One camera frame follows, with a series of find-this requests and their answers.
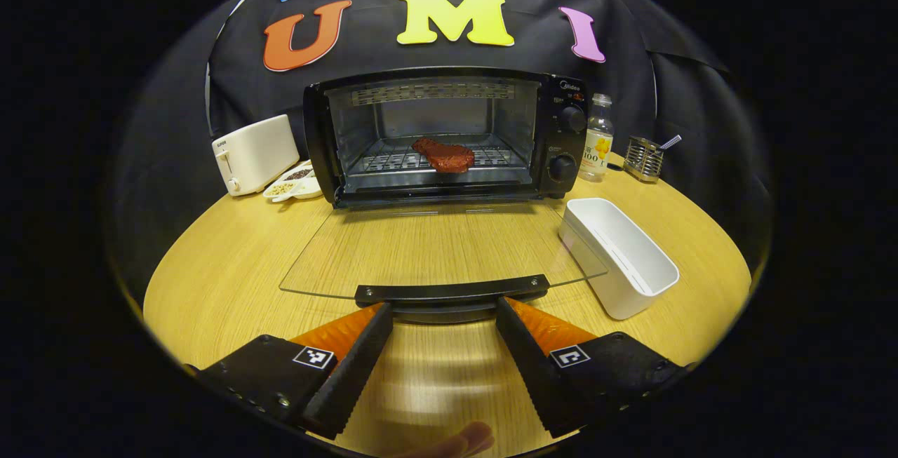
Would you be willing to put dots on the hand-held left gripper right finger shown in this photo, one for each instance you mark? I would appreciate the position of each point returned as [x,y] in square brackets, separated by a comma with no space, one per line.
[530,374]

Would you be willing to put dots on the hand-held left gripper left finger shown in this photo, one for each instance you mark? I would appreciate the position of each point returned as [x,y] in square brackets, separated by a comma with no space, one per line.
[354,374]

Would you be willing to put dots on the black electric oven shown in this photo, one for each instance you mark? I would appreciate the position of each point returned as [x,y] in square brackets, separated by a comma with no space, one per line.
[561,142]

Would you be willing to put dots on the red steak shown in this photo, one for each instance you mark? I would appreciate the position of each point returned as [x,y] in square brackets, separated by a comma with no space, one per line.
[445,155]

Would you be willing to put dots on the white rectangular container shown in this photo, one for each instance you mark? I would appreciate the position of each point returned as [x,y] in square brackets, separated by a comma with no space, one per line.
[631,283]

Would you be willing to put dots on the white divided seasoning dish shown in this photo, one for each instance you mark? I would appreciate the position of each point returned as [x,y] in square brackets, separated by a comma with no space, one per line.
[298,184]

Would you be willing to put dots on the clear bottle yellow label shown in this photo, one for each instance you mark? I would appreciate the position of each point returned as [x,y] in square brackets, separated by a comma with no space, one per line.
[596,149]

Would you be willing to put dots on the white toaster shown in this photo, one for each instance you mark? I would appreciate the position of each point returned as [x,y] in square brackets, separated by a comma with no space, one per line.
[256,153]

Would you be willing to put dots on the black backdrop cloth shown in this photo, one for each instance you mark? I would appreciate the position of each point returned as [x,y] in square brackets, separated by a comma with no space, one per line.
[631,37]

